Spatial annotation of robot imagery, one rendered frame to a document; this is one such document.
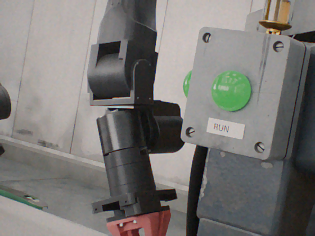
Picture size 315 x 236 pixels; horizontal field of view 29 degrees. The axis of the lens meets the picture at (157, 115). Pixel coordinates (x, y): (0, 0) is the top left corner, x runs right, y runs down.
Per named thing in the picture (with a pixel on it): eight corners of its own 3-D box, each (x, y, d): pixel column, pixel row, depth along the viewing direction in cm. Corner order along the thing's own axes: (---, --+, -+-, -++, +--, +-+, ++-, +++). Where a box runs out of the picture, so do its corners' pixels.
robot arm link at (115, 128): (85, 114, 78) (115, 100, 75) (123, 114, 83) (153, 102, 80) (95, 167, 77) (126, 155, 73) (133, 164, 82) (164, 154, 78)
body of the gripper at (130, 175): (180, 202, 79) (167, 146, 80) (134, 208, 70) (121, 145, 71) (139, 212, 82) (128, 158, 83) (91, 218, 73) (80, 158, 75)
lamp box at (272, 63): (178, 141, 47) (199, 25, 47) (206, 141, 51) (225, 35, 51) (268, 161, 43) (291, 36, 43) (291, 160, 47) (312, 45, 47)
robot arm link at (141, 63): (85, 63, 80) (134, 57, 74) (145, 69, 88) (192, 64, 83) (86, 155, 80) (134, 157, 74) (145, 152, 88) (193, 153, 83)
